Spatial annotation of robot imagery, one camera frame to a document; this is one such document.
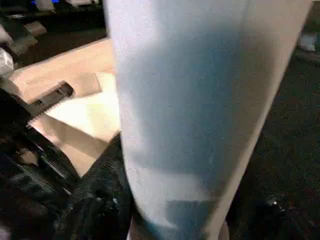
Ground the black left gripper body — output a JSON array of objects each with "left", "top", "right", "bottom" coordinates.
[{"left": 0, "top": 90, "right": 81, "bottom": 240}]

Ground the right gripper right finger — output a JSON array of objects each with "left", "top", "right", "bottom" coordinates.
[{"left": 225, "top": 192, "right": 320, "bottom": 240}]

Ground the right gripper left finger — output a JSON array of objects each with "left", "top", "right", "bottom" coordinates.
[{"left": 54, "top": 132, "right": 135, "bottom": 240}]

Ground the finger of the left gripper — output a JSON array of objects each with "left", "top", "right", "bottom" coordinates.
[{"left": 30, "top": 82, "right": 76, "bottom": 115}]

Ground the white plastic table top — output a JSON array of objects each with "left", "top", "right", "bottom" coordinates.
[{"left": 9, "top": 37, "right": 125, "bottom": 179}]

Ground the white plastic table leg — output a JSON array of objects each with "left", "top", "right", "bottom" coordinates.
[{"left": 102, "top": 0, "right": 313, "bottom": 240}]

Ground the black work mat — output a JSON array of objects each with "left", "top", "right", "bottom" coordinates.
[{"left": 0, "top": 10, "right": 320, "bottom": 236}]

